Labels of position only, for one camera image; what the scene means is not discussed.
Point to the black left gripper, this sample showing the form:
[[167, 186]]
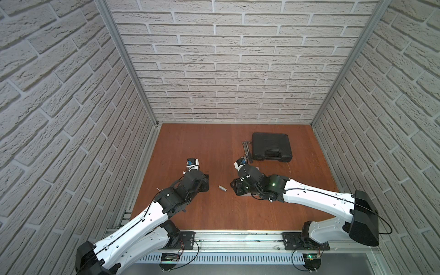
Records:
[[202, 181]]

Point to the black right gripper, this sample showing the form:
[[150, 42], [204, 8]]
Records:
[[236, 187]]

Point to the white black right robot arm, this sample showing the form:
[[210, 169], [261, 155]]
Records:
[[355, 216]]

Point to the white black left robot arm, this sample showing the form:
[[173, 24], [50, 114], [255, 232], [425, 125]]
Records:
[[149, 231]]

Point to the grey metal pipe wrench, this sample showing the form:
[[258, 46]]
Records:
[[248, 154]]

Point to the black plastic tool case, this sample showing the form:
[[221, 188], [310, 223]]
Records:
[[271, 146]]

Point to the left small circuit board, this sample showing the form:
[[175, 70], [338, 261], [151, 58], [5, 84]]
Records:
[[169, 257]]

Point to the small circuit board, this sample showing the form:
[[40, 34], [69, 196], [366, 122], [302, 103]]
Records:
[[169, 257], [312, 262]]

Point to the right small circuit board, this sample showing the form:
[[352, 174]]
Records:
[[312, 262]]

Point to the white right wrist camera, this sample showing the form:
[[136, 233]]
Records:
[[240, 163]]

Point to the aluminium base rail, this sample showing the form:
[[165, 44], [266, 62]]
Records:
[[221, 241]]

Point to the white slotted cable duct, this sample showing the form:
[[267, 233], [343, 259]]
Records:
[[231, 258]]

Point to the aluminium left corner post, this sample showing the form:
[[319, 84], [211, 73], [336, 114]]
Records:
[[112, 27]]

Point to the aluminium corner post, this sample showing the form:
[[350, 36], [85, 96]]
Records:
[[112, 27], [360, 43]]

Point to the aluminium right corner post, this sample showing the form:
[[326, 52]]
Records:
[[360, 43]]

